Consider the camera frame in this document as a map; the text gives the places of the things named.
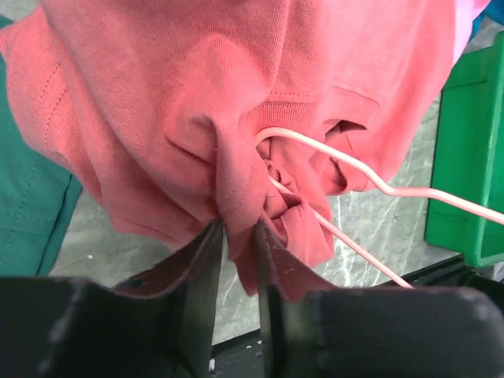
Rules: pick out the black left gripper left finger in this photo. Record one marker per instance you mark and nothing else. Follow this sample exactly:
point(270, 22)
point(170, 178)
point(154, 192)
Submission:
point(158, 323)

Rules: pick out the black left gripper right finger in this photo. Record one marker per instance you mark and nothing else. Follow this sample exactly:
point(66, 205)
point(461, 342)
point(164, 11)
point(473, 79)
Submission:
point(374, 330)

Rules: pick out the pink wire hanger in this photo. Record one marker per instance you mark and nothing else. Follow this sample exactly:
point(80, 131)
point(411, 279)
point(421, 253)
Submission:
point(402, 192)

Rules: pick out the salmon red t shirt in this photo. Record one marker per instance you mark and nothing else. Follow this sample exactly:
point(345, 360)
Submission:
point(154, 105)

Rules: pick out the dark teal t shirt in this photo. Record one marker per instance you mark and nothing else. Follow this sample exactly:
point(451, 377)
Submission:
point(38, 199)

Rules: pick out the pink t shirt on hanger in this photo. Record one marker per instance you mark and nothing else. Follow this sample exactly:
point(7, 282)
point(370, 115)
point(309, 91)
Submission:
point(465, 11)

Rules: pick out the blue t shirt on hanger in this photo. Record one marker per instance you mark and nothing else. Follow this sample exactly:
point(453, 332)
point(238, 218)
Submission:
point(494, 11)

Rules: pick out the green plastic tray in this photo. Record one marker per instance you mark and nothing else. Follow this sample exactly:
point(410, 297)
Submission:
point(468, 158)

